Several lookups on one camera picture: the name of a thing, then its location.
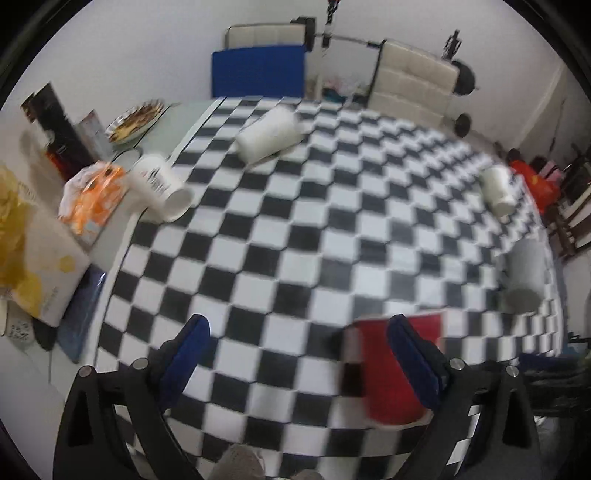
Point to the red paper cup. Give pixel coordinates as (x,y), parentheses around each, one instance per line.
(375,374)

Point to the dark bottle box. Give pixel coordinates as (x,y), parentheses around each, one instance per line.
(65,149)

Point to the black white checkered tablecloth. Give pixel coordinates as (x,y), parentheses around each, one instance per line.
(367,217)

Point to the yellow plastic bag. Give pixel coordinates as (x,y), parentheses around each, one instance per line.
(17,209)

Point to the white padded chair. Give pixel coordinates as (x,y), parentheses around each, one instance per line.
(415,95)

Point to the blue book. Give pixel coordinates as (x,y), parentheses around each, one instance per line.
(75,324)

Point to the red plastic bag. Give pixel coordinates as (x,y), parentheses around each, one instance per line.
(544,192)

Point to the dark wooden chair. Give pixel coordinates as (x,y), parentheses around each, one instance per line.
(569,219)

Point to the barbell on rack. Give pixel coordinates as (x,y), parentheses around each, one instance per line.
(395,54)

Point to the plate with snacks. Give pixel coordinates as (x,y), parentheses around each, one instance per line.
(134,122)

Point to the white chair with blue cushion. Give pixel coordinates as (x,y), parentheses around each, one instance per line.
(260,60)

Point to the white mug black print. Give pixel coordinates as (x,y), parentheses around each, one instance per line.
(153,180)

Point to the yellow white box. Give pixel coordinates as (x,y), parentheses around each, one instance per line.
(58,260)

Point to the grey mug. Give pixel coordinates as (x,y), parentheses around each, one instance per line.
(525,268)

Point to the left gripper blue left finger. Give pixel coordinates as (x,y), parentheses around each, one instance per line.
(89,444)

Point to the pink suitcase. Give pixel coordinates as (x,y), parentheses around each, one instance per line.
(552,172)

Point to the white paper cup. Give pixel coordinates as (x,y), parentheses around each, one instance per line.
(277,130)

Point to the orange snack packet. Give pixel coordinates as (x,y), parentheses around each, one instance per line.
(89,199)

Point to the white mug with print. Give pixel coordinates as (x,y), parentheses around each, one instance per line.
(498,191)

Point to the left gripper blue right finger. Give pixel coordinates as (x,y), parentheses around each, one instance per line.
(505,443)

